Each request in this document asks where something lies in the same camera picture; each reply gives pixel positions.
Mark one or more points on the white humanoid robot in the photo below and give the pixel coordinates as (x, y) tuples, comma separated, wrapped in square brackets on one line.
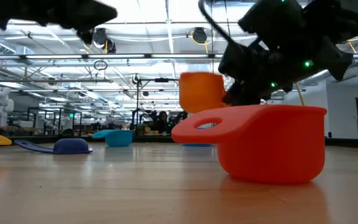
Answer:
[(0, 105)]

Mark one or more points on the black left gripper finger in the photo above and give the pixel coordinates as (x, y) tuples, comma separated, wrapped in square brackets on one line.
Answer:
[(85, 36)]

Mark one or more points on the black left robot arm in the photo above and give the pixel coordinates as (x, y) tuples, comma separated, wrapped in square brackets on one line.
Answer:
[(8, 11)]

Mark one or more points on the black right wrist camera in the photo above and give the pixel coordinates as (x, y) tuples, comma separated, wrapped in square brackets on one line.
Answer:
[(272, 25)]

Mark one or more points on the teal measuring cup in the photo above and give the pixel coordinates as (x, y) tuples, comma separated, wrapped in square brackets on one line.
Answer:
[(119, 139)]

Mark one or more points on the orange measuring cup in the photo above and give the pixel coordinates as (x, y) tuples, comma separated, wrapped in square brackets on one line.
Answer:
[(199, 91)]

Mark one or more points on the navy measuring cup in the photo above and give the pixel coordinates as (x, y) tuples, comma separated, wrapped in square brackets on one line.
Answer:
[(70, 146)]

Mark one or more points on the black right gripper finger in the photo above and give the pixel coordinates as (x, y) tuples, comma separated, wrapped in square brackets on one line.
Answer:
[(239, 84), (244, 99)]

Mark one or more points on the person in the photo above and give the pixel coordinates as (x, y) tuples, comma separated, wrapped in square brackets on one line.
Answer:
[(163, 119)]

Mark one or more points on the black background robot arm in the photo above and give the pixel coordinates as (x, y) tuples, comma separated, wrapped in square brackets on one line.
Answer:
[(146, 119)]

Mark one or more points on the black background rig frame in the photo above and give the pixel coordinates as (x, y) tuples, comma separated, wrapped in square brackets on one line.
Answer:
[(137, 105)]

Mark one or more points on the red-orange measuring cup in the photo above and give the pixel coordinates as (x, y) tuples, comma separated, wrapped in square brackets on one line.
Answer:
[(275, 149)]

